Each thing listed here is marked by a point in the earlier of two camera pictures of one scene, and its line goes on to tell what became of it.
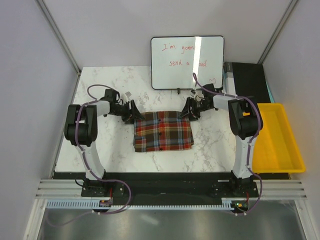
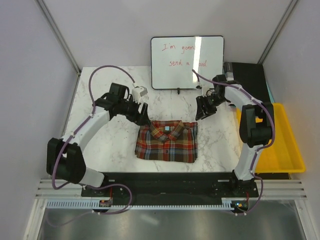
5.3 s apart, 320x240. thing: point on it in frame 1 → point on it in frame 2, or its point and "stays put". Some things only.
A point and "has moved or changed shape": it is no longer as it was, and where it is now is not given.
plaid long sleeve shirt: x=162 y=131 has moved or changed shape
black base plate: x=164 y=189 stays put
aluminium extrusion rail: x=58 y=188 stays put
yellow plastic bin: x=275 y=148 stays put
